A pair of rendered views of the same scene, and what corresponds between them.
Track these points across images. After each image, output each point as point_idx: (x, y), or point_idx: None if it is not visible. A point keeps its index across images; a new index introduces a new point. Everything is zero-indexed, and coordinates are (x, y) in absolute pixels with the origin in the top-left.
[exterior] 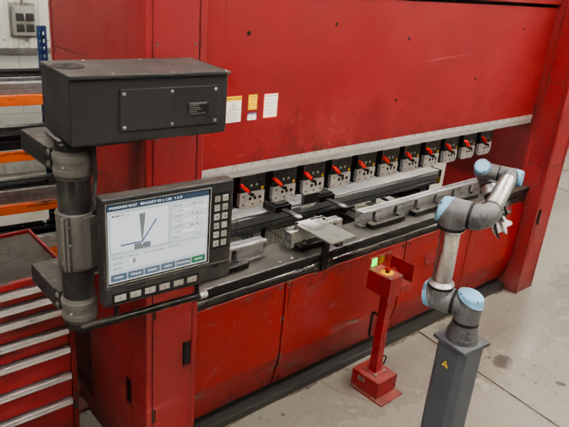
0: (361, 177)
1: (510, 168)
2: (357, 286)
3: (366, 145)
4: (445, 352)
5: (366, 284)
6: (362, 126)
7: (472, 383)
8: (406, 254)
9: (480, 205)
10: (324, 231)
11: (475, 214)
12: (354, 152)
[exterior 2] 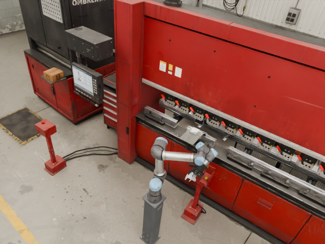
0: (226, 130)
1: (200, 154)
2: (208, 173)
3: (230, 117)
4: None
5: (214, 176)
6: (228, 107)
7: (150, 216)
8: (243, 185)
9: (156, 147)
10: (189, 135)
11: (151, 148)
12: (222, 115)
